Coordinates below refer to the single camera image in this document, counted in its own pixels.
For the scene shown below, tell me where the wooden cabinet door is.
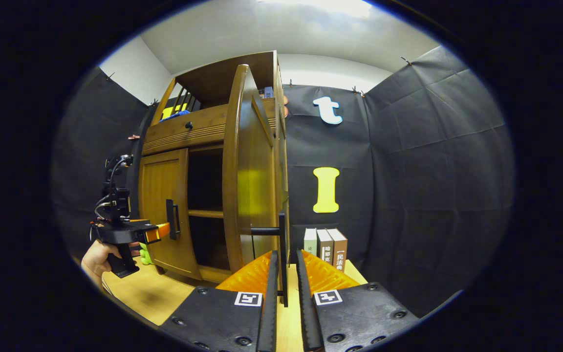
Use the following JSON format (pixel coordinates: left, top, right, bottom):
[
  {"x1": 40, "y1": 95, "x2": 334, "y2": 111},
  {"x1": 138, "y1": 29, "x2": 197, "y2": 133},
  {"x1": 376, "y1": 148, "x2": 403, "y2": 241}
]
[
  {"x1": 138, "y1": 148, "x2": 201, "y2": 280},
  {"x1": 222, "y1": 64, "x2": 291, "y2": 308}
]

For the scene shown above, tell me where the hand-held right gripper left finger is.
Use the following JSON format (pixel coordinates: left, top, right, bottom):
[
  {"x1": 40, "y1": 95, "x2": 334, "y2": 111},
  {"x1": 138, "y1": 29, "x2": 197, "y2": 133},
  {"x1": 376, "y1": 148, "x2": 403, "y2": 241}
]
[{"x1": 158, "y1": 250, "x2": 278, "y2": 352}]

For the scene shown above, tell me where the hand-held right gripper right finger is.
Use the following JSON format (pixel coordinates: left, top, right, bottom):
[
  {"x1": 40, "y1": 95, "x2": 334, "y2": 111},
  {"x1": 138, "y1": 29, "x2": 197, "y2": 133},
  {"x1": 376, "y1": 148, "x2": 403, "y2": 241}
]
[{"x1": 296, "y1": 249, "x2": 419, "y2": 352}]

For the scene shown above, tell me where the wooden cabinet drawer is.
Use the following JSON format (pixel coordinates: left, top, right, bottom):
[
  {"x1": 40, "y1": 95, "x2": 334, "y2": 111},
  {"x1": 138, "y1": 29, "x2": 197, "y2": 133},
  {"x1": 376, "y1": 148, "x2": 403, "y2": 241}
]
[{"x1": 142, "y1": 98, "x2": 282, "y2": 156}]

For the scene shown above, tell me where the grey-brown book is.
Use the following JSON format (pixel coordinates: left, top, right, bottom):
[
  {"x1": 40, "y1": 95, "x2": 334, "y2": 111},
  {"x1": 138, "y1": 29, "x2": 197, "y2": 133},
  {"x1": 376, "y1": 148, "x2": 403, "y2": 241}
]
[{"x1": 317, "y1": 228, "x2": 335, "y2": 264}]

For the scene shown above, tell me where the wooden double-door shoe cabinet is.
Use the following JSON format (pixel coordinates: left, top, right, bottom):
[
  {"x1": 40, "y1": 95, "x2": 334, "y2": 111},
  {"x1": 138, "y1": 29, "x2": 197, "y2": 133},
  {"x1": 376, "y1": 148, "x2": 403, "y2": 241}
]
[{"x1": 137, "y1": 50, "x2": 292, "y2": 285}]

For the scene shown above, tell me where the pale green book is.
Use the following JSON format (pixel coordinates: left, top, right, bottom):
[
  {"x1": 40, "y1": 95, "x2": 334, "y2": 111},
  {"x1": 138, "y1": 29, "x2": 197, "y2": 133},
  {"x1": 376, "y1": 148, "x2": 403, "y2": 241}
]
[{"x1": 303, "y1": 228, "x2": 319, "y2": 255}]

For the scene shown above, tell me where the brown book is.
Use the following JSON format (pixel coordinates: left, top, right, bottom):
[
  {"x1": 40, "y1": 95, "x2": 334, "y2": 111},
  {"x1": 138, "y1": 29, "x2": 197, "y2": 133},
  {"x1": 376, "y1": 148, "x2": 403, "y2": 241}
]
[{"x1": 327, "y1": 228, "x2": 348, "y2": 272}]

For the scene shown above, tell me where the black backdrop cloth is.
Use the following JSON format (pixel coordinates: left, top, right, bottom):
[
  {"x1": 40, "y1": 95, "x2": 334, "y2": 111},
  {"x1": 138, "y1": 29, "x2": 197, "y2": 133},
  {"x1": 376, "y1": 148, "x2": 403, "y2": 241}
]
[{"x1": 52, "y1": 45, "x2": 514, "y2": 318}]

